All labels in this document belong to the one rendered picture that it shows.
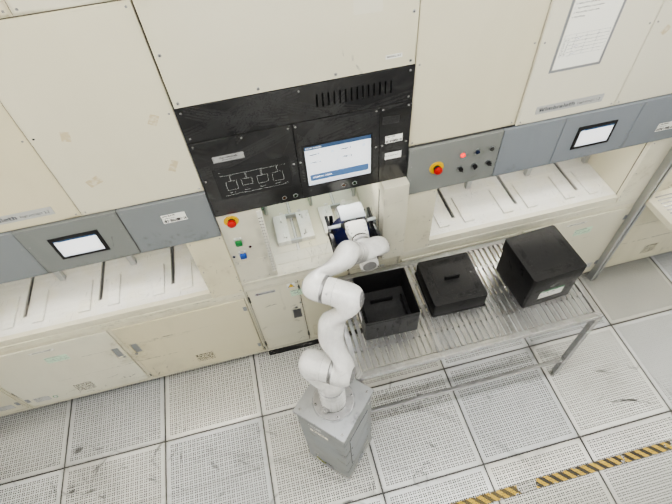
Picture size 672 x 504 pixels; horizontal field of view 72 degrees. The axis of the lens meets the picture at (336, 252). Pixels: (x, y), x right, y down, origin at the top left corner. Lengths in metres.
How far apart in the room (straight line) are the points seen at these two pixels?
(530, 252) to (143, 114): 1.84
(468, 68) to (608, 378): 2.24
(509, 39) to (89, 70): 1.45
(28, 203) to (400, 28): 1.51
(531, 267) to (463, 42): 1.12
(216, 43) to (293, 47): 0.25
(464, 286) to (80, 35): 1.92
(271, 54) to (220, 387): 2.21
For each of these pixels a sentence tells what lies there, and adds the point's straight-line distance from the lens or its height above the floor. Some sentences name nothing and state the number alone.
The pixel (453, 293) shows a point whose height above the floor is 0.86.
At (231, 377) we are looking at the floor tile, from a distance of 3.24.
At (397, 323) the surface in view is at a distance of 2.30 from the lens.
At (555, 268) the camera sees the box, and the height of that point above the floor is 1.01.
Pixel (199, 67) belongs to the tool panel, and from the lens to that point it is 1.68.
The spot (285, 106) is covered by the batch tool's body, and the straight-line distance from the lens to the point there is 1.78.
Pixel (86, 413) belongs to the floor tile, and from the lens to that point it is 3.52.
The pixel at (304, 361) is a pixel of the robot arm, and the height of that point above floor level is 1.18.
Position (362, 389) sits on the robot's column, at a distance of 2.27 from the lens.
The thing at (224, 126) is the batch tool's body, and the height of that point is 1.85.
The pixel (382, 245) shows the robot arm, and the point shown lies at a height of 1.36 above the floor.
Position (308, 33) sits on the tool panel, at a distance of 1.66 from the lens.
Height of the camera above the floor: 2.88
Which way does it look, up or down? 52 degrees down
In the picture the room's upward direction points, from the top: 5 degrees counter-clockwise
